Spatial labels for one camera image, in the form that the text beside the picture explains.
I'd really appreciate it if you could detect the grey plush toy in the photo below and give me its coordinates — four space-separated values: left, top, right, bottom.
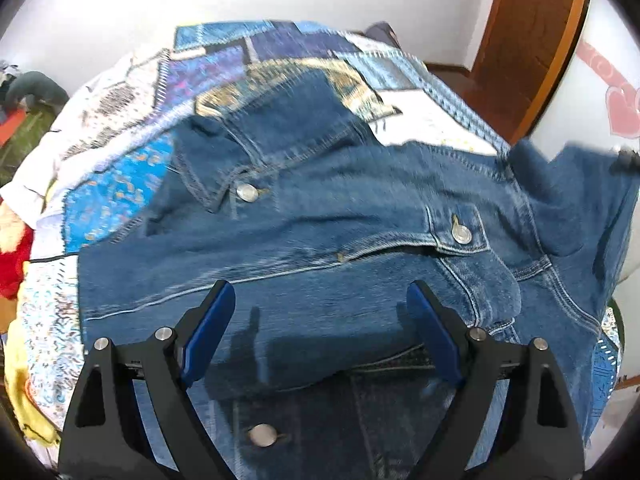
7 71 70 108

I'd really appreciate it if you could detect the white sheet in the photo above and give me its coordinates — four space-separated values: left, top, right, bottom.
0 160 66 228

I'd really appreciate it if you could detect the green cloth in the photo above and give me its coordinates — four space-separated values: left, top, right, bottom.
0 107 57 186

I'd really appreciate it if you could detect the yellow cloth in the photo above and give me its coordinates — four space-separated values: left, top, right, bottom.
5 310 62 447

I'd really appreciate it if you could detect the red plush blanket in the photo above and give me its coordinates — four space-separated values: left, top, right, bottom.
0 200 35 301

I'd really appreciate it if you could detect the dark pillow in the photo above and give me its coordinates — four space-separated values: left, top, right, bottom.
364 21 401 47

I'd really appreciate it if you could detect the wooden door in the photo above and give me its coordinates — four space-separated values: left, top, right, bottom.
470 0 593 143

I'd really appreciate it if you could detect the blue denim jacket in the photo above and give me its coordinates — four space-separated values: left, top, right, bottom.
77 67 640 480

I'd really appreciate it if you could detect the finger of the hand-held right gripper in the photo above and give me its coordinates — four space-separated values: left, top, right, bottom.
612 145 640 173

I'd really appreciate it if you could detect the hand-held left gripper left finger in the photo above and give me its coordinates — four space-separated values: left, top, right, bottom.
57 280 236 480

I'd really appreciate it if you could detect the patchwork quilt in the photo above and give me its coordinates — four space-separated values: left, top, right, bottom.
10 20 626 461

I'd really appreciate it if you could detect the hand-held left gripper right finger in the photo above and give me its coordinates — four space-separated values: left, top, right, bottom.
406 280 586 480

